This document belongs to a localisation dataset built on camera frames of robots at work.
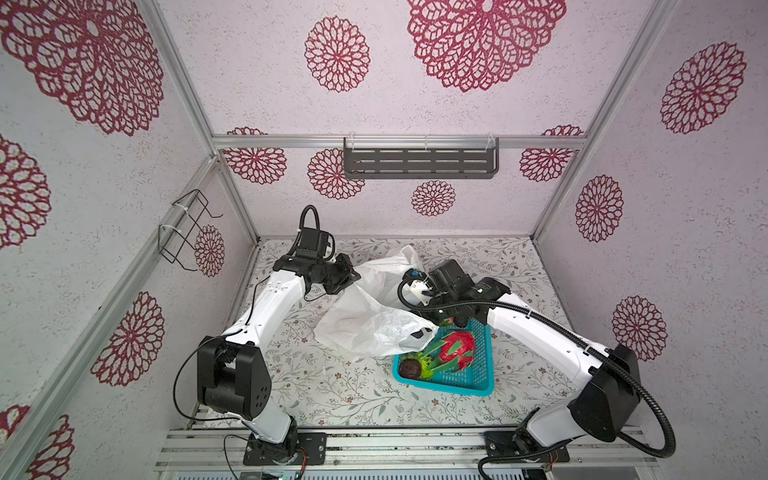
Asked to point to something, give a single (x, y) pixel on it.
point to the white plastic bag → (372, 319)
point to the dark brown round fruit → (410, 368)
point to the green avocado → (426, 371)
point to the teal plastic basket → (476, 379)
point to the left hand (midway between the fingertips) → (360, 278)
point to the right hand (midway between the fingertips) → (410, 311)
